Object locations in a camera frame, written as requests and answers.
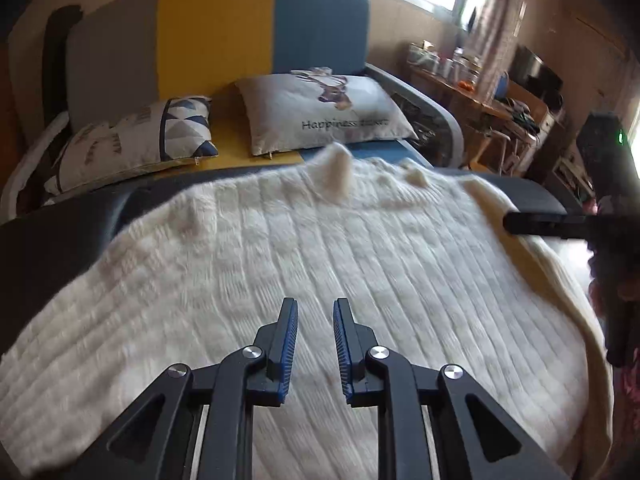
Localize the deer print pillow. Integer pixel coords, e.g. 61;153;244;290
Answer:
235;70;416;156

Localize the white knitted sweater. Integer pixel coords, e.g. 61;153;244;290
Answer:
1;144;613;479

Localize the black television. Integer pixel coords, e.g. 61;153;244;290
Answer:
509;46;563;110

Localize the black leather ottoman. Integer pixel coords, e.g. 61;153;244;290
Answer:
1;145;602;370

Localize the pink curtain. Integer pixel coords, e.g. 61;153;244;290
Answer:
465;0;525;104

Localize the geometric pattern pillow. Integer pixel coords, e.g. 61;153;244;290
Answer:
44;96;218;195

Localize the cluttered wooden side table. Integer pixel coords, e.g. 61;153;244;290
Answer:
407;41;555;177

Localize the grey yellow blue sofa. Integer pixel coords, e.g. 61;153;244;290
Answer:
1;0;463;221

